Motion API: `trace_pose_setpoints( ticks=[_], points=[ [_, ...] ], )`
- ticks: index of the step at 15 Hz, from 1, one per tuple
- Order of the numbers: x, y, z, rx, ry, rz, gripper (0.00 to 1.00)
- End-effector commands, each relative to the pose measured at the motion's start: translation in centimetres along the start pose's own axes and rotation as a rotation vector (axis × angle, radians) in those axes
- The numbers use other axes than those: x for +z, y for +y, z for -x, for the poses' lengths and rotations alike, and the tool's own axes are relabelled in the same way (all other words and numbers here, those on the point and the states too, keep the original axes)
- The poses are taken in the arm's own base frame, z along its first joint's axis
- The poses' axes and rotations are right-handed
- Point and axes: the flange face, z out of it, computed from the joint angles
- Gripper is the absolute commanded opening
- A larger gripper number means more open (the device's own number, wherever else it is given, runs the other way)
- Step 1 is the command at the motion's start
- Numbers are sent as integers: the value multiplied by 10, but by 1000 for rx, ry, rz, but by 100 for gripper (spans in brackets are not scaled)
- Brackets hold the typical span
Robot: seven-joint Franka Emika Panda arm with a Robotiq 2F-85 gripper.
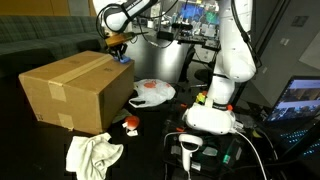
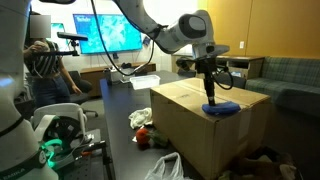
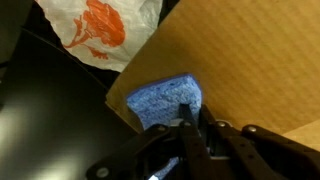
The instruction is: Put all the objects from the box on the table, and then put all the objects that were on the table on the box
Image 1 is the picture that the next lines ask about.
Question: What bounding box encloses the grey plaid sofa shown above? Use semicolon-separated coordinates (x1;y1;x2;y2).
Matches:
0;15;108;80

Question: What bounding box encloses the small yellow green object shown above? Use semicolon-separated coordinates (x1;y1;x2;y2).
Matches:
195;92;207;105

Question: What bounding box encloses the white VR controller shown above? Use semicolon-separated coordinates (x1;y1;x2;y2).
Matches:
177;133;204;173

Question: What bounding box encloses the large cardboard box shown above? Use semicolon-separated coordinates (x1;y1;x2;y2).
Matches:
18;50;136;136

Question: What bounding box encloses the white plastic bag orange print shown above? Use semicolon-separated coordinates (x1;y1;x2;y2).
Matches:
127;78;177;109

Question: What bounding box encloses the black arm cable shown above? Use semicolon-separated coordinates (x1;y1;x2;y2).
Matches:
95;0;181;49

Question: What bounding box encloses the red plush fruit green leaf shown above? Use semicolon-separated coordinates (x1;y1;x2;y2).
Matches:
111;107;141;138

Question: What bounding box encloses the black stereo camera bar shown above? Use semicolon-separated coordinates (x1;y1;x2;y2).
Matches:
171;22;194;31

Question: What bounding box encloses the open laptop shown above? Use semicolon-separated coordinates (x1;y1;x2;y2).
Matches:
264;75;320;162

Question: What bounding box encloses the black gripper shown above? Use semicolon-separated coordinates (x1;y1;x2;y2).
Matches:
108;44;130;62

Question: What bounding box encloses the white crumpled cloth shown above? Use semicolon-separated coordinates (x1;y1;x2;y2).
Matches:
65;132;125;180

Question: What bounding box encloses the white cable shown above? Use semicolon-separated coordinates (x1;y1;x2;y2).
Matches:
232;129;268;180

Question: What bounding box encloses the white VR headset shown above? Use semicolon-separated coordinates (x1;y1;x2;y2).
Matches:
181;102;237;136

